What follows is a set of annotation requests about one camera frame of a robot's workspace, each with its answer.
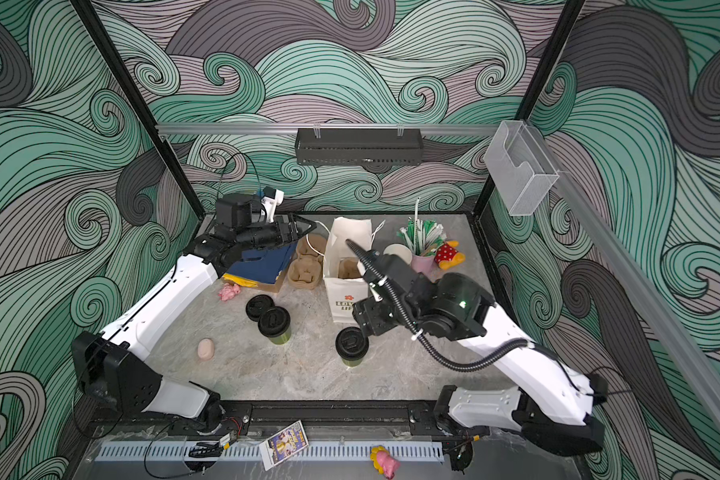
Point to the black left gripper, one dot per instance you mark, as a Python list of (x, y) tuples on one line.
[(292, 231)]

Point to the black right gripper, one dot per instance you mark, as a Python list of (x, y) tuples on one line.
[(371, 316)]

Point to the brown pulp cup carrier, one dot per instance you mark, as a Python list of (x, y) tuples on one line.
[(348, 269)]

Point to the white paper takeout bag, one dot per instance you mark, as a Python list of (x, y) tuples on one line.
[(343, 294)]

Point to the black plastic cup lid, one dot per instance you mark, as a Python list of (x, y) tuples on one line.
[(274, 322)]

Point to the green paper coffee cup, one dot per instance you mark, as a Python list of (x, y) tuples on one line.
[(281, 339)]

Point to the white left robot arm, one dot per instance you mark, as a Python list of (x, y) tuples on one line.
[(110, 365)]

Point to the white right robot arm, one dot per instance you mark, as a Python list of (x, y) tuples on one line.
[(464, 329)]

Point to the navy blue napkin stack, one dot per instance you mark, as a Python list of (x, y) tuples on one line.
[(263, 266)]

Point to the pink straw holder cup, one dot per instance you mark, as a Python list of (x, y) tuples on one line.
[(423, 264)]

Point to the stack of green paper cups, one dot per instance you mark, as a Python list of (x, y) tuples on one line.
[(401, 251)]

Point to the brown cup sleeve pile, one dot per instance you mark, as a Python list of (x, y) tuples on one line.
[(306, 269)]

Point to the red yellow plush toy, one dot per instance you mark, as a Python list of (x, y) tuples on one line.
[(448, 255)]

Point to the wrapped straws bundle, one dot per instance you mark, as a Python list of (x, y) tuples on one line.
[(422, 237)]

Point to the stack of black cup lids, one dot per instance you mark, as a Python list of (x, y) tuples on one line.
[(257, 306)]

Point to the pink squishy toy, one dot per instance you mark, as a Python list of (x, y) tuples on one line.
[(229, 291)]

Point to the pink oval soap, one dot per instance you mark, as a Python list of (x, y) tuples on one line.
[(206, 349)]

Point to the pink yellow toy figure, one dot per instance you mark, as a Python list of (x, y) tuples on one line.
[(384, 463)]

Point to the colourful picture card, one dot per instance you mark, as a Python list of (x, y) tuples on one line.
[(283, 445)]

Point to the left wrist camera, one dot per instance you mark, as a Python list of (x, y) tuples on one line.
[(234, 211)]

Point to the black wall shelf tray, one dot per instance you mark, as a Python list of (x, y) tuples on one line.
[(359, 147)]

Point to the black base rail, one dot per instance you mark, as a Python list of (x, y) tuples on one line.
[(418, 418)]

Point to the aluminium wall rail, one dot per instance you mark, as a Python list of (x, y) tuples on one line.
[(254, 128)]

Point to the clear acrylic wall holder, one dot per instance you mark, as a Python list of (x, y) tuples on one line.
[(521, 165)]

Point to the black corner frame post left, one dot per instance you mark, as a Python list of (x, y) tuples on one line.
[(96, 30)]

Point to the black corner frame post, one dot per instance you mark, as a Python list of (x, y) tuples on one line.
[(96, 30), (549, 58)]

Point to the black corner frame post right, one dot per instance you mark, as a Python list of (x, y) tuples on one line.
[(549, 58)]

